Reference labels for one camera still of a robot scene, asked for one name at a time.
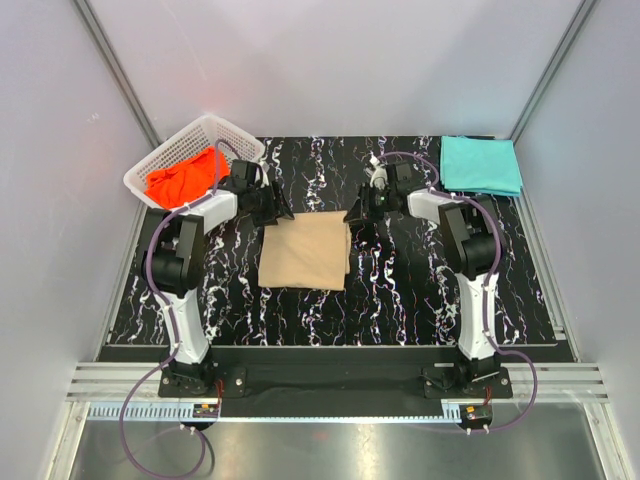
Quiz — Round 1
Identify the folded teal t shirt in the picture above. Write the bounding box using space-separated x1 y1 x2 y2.
440 136 523 197

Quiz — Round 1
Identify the white plastic laundry basket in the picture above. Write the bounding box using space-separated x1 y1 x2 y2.
123 114 265 208

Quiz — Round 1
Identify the white slotted cable duct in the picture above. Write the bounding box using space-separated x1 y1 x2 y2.
88 401 461 424

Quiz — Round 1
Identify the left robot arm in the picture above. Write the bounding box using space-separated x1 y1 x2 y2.
137 159 294 396

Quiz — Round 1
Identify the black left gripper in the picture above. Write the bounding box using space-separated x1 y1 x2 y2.
247 180 293 227

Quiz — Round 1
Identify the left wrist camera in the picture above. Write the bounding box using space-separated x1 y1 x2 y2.
254 160 272 189

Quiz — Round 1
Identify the beige t shirt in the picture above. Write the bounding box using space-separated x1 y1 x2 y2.
258 211 351 291

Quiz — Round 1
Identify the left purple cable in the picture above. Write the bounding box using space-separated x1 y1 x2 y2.
119 139 241 476

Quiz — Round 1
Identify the aluminium frame rail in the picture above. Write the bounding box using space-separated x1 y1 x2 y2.
64 362 171 401

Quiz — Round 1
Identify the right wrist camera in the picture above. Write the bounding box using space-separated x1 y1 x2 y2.
365 155 388 190

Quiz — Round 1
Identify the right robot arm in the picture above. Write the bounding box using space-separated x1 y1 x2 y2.
344 156 503 397

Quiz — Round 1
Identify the orange t shirt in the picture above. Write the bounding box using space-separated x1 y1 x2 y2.
145 147 230 210

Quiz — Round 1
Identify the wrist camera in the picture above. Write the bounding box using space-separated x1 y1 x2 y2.
365 155 388 190
254 160 272 189

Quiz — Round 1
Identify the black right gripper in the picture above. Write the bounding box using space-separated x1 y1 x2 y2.
344 183 397 225

